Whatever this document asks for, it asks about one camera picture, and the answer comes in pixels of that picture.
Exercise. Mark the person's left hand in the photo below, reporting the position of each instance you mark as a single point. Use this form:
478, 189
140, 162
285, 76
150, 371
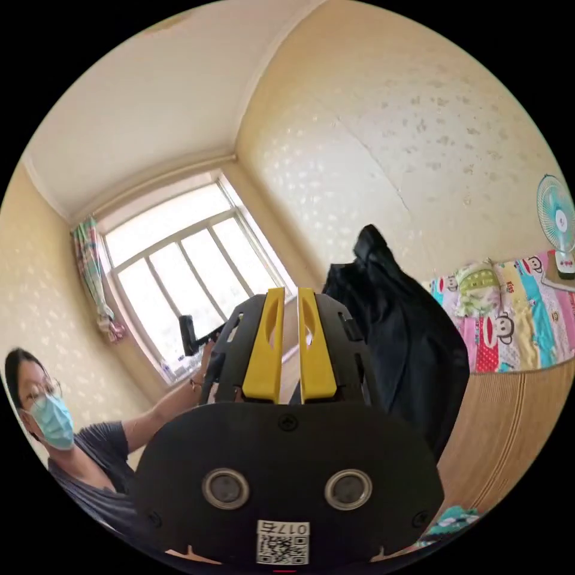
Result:
206, 361

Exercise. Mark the window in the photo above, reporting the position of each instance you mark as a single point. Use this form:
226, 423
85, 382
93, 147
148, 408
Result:
193, 278

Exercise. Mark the black pants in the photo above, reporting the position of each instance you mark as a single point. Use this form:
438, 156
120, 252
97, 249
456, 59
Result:
404, 341

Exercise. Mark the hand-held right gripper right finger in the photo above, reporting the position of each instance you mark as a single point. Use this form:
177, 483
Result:
316, 364

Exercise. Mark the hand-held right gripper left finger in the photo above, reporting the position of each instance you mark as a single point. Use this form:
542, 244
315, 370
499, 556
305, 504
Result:
263, 359

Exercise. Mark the person's body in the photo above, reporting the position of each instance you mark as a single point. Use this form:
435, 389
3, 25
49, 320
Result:
90, 453

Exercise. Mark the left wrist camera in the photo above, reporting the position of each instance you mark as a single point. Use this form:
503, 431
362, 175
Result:
186, 334

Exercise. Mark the green patterned pillow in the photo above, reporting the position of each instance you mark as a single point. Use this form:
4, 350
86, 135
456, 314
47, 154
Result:
476, 285

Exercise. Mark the teal printed cloth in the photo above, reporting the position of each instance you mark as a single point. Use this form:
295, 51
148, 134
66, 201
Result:
449, 523

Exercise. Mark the teal and white fan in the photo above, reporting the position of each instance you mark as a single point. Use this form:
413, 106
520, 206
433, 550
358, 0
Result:
557, 224

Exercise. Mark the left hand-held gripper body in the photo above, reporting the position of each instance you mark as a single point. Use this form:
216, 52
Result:
207, 337

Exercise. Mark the floral curtain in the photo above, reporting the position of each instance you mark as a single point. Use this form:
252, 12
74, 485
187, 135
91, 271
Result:
94, 274

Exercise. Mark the person's left forearm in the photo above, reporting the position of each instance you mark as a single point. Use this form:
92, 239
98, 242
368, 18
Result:
161, 409

